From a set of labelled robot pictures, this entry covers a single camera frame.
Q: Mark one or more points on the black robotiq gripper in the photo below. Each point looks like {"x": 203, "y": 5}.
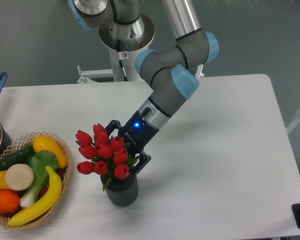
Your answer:
{"x": 138, "y": 132}

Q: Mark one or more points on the red tulip bouquet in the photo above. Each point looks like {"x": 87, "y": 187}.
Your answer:
{"x": 105, "y": 155}

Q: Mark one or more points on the dark red fruit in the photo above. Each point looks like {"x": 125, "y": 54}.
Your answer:
{"x": 60, "y": 172}

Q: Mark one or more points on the woven wicker basket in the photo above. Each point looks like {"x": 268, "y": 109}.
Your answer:
{"x": 25, "y": 141}

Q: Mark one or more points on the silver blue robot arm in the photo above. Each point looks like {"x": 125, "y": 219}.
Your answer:
{"x": 173, "y": 75}

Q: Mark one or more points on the dark grey ribbed vase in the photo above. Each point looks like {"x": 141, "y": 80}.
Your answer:
{"x": 123, "y": 193}

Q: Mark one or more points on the beige round disc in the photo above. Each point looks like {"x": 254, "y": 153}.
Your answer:
{"x": 19, "y": 177}

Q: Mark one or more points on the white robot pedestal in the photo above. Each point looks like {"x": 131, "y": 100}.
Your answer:
{"x": 124, "y": 43}

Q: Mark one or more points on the yellow banana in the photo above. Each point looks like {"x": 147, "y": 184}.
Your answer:
{"x": 43, "y": 204}

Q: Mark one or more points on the green cucumber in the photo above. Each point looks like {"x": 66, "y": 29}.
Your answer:
{"x": 17, "y": 157}

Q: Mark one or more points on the green bok choy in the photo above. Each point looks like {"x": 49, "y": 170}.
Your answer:
{"x": 38, "y": 162}

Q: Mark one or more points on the orange fruit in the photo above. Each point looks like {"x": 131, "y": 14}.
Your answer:
{"x": 9, "y": 201}

